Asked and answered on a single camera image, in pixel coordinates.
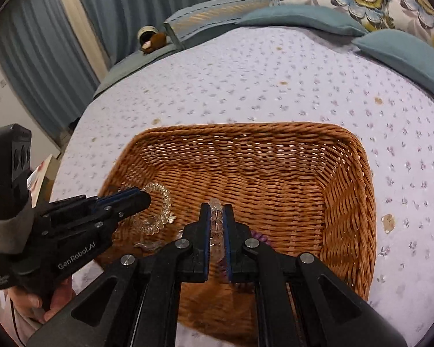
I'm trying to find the small clear hair tie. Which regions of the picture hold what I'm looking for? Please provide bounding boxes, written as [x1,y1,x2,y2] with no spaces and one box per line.
[135,238,168,253]

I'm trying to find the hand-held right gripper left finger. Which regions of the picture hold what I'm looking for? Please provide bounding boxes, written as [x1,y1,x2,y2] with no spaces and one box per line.
[27,203,211,347]

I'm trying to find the blue pillow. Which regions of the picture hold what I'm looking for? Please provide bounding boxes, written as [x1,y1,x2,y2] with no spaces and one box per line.
[352,29,434,106]
[235,4,368,38]

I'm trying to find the white dotted bedspread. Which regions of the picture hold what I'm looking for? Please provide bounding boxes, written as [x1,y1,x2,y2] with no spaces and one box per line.
[52,25,434,347]

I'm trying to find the clear spiral hair tie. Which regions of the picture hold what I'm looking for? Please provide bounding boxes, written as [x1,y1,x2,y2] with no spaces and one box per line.
[132,182,176,236]

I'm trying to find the person's left hand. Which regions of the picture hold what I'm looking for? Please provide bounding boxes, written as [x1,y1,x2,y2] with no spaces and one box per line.
[7,278,77,325]

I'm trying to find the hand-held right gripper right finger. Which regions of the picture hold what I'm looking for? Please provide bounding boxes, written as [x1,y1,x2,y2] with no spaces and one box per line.
[223,204,408,347]

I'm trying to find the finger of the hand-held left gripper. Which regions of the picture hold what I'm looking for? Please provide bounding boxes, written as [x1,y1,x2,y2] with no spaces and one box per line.
[93,187,142,207]
[104,191,153,222]

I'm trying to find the brown wicker basket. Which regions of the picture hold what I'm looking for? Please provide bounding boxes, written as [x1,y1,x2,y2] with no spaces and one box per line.
[94,122,378,345]

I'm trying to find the grey-green bed sheet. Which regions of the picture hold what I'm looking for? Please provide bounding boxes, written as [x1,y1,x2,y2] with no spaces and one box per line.
[92,39,182,99]

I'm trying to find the purple spiral hair tie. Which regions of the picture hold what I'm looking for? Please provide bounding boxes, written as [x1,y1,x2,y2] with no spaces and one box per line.
[216,229,272,287]

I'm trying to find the clear beaded bracelet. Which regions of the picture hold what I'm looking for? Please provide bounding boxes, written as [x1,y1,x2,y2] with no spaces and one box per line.
[207,198,227,263]

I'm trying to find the brown plush toy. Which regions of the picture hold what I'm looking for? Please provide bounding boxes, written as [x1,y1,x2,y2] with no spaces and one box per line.
[141,32,168,56]

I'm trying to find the blue curtain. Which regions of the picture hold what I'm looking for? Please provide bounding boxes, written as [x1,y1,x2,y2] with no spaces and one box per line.
[0,0,221,141]

